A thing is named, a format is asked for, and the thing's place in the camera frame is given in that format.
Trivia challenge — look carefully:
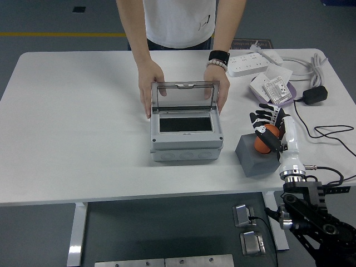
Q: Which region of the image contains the black power adapter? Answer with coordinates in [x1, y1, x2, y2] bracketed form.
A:
[302, 85, 328, 106]

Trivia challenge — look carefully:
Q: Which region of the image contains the white power cord with plug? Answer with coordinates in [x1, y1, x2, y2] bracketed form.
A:
[249, 41, 329, 87]

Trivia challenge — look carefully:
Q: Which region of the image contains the grey block holder with hole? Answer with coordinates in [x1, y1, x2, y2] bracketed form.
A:
[235, 132, 281, 178]

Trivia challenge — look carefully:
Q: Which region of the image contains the plain white socket panel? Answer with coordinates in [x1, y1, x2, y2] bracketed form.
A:
[249, 72, 272, 101]

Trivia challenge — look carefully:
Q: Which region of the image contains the metal floor socket box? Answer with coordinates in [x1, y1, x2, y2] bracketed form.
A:
[232, 204, 257, 228]
[240, 230, 266, 256]

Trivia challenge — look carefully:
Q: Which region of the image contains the brown floor sign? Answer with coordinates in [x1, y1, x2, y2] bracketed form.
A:
[230, 38, 273, 51]

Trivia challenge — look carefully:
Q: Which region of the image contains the small white adapter block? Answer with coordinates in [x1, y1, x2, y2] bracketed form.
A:
[263, 50, 284, 65]

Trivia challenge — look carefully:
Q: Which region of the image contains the person's left hand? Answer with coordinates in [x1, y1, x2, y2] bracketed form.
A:
[202, 66, 231, 115]

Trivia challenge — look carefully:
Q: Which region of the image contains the thin black adapter cord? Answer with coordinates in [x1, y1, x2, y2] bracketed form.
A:
[292, 97, 356, 157]

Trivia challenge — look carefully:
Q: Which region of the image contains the grey plastic junction box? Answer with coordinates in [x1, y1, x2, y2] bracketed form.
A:
[150, 110, 225, 164]

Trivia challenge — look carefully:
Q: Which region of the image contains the white table leg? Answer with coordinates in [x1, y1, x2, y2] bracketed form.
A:
[66, 202, 88, 267]
[263, 191, 290, 250]

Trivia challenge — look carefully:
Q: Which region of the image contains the person's right hand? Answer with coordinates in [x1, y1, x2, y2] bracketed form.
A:
[138, 60, 167, 120]

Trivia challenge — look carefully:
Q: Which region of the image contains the black floor cable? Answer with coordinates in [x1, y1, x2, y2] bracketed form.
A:
[249, 216, 279, 267]

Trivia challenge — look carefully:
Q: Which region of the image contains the metal floor plate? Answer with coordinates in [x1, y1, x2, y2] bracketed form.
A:
[165, 254, 235, 267]
[94, 258, 165, 267]

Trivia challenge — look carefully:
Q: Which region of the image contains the person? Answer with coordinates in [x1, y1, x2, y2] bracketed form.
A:
[143, 0, 217, 51]

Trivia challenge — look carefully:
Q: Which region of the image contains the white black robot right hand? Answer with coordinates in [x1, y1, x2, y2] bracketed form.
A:
[249, 103, 306, 176]

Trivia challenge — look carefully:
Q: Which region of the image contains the black wristwatch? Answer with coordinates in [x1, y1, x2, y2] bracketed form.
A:
[208, 50, 231, 66]

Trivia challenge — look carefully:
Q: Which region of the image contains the transparent hinged box lid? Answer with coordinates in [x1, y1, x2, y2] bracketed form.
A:
[151, 80, 221, 115]

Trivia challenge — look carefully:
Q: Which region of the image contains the white power strip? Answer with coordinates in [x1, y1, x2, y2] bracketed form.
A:
[228, 52, 270, 78]

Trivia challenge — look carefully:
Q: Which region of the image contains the white bead bracelet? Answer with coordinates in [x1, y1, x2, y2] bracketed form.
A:
[205, 58, 228, 73]

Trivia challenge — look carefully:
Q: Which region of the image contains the purple plastic tray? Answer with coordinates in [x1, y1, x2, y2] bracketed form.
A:
[250, 76, 298, 108]

